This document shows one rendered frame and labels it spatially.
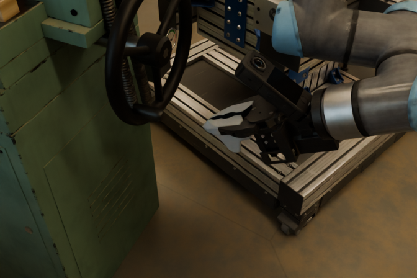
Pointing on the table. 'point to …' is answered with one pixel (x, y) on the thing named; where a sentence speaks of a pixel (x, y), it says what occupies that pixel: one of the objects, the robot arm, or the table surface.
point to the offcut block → (7, 6)
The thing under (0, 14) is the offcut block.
